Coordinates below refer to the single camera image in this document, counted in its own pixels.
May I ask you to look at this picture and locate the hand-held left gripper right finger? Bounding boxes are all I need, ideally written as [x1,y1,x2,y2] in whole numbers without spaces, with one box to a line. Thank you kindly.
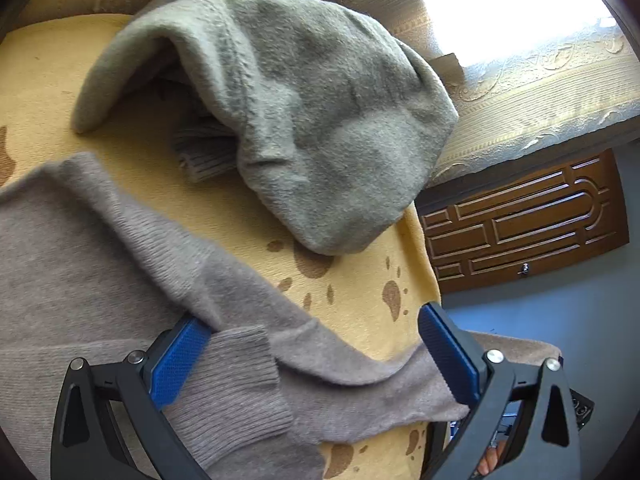
[417,301,583,480]

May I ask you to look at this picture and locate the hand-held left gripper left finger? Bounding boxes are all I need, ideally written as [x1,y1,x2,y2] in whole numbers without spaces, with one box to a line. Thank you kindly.
[50,312,213,480]

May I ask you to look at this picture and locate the taupe knit sweater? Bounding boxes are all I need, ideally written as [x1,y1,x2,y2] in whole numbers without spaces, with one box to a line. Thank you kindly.
[0,152,471,480]

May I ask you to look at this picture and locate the brown carved wooden door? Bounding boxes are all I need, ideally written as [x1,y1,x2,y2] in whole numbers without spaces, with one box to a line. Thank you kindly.
[416,149,630,295]

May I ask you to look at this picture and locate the yellow paw-print blanket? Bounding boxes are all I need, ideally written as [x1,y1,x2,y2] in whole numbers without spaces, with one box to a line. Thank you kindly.
[0,12,441,480]

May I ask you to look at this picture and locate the beige embossed curtain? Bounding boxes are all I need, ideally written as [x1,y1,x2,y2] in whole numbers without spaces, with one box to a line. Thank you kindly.
[30,0,640,191]

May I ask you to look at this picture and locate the grey-green knit sweater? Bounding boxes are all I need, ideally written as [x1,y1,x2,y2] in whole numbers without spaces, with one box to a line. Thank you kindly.
[70,0,460,256]

